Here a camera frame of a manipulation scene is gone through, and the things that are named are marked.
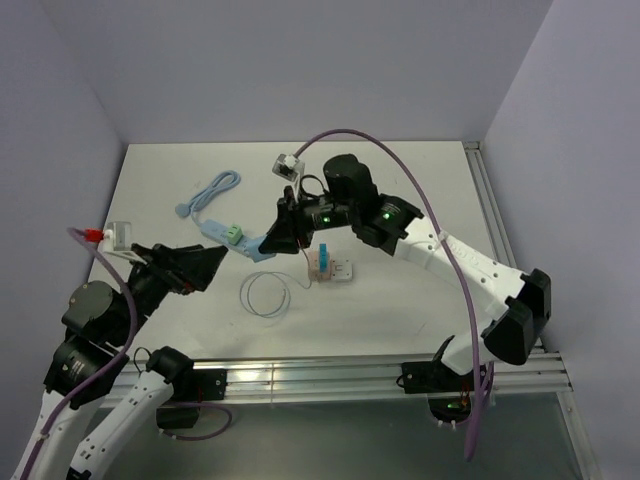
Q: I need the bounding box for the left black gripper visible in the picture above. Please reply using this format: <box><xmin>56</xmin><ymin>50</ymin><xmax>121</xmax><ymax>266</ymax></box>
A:
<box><xmin>113</xmin><ymin>240</ymin><xmax>229</xmax><ymax>343</ymax></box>

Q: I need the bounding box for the green plug adapter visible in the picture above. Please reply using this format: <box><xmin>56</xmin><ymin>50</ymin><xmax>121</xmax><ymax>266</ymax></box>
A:
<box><xmin>226</xmin><ymin>224</ymin><xmax>244</xmax><ymax>245</ymax></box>

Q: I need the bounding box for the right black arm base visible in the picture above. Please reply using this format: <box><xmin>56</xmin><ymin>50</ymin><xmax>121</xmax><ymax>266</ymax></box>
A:
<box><xmin>396</xmin><ymin>361</ymin><xmax>475</xmax><ymax>425</ymax></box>

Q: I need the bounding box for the white plug adapter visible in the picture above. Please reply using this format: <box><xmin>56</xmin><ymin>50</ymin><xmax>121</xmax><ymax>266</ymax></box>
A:
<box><xmin>330</xmin><ymin>257</ymin><xmax>354</xmax><ymax>282</ymax></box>

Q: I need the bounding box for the light blue power cord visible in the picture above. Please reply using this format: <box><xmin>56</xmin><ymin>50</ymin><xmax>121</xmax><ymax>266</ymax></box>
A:
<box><xmin>174</xmin><ymin>170</ymin><xmax>242</xmax><ymax>226</ymax></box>

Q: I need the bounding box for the aluminium right rail frame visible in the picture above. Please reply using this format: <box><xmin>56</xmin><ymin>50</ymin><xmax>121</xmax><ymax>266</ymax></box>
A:
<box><xmin>462</xmin><ymin>141</ymin><xmax>517</xmax><ymax>268</ymax></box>

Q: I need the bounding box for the aluminium front rail frame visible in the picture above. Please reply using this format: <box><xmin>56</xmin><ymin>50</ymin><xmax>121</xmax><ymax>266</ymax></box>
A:
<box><xmin>47</xmin><ymin>352</ymin><xmax>596</xmax><ymax>480</ymax></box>

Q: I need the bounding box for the aluminium rail frame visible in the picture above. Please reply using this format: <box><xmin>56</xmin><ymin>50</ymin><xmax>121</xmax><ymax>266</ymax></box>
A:
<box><xmin>47</xmin><ymin>352</ymin><xmax>596</xmax><ymax>480</ymax></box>
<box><xmin>462</xmin><ymin>141</ymin><xmax>517</xmax><ymax>268</ymax></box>

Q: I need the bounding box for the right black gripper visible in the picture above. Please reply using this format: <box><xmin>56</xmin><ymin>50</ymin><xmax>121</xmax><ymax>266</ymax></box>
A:
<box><xmin>259</xmin><ymin>185</ymin><xmax>358</xmax><ymax>255</ymax></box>

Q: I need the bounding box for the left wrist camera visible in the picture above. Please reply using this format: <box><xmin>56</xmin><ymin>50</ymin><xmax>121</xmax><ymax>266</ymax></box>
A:
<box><xmin>83</xmin><ymin>221</ymin><xmax>133</xmax><ymax>253</ymax></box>

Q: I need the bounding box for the light blue charger with cable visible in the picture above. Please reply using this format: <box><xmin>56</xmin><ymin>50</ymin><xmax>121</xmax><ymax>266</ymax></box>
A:
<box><xmin>238</xmin><ymin>250</ymin><xmax>313</xmax><ymax>325</ymax></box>

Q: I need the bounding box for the blue plug adapter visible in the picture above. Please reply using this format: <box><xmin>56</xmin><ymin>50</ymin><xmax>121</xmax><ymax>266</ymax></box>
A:
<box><xmin>317</xmin><ymin>243</ymin><xmax>330</xmax><ymax>275</ymax></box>

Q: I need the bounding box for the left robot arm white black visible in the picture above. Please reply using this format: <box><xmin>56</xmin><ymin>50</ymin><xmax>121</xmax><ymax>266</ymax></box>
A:
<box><xmin>13</xmin><ymin>244</ymin><xmax>228</xmax><ymax>479</ymax></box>

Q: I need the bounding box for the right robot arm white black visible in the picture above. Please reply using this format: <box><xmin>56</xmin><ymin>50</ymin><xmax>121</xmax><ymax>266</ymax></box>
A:
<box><xmin>258</xmin><ymin>154</ymin><xmax>551</xmax><ymax>390</ymax></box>

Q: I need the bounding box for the pink cube socket adapter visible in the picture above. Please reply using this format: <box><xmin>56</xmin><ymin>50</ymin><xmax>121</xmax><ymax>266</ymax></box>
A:
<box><xmin>307</xmin><ymin>250</ymin><xmax>330</xmax><ymax>283</ymax></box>

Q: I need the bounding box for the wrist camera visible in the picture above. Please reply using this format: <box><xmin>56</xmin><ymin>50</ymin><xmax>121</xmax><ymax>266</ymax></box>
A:
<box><xmin>272</xmin><ymin>154</ymin><xmax>305</xmax><ymax>182</ymax></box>
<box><xmin>83</xmin><ymin>221</ymin><xmax>133</xmax><ymax>253</ymax></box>

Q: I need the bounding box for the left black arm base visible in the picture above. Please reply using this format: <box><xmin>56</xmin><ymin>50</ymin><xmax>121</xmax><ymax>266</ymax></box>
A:
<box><xmin>156</xmin><ymin>368</ymin><xmax>227</xmax><ymax>431</ymax></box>

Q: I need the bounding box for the light blue power strip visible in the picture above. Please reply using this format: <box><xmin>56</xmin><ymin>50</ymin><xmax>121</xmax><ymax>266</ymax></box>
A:
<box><xmin>199</xmin><ymin>219</ymin><xmax>274</xmax><ymax>263</ymax></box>

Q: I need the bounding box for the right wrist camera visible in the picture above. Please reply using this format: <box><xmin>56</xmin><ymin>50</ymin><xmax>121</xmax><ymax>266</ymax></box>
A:
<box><xmin>272</xmin><ymin>154</ymin><xmax>305</xmax><ymax>182</ymax></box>

